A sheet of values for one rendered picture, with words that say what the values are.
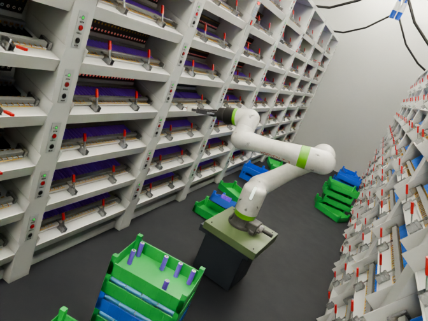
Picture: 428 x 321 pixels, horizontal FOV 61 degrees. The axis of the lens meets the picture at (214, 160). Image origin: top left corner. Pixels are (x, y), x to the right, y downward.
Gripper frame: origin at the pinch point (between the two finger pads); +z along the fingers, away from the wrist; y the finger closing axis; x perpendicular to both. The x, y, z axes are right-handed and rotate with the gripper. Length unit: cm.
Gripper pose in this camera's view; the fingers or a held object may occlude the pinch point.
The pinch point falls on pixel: (193, 109)
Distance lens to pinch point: 212.9
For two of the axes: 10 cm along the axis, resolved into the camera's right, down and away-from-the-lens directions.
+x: 1.3, -9.7, -2.1
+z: -9.0, -2.0, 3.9
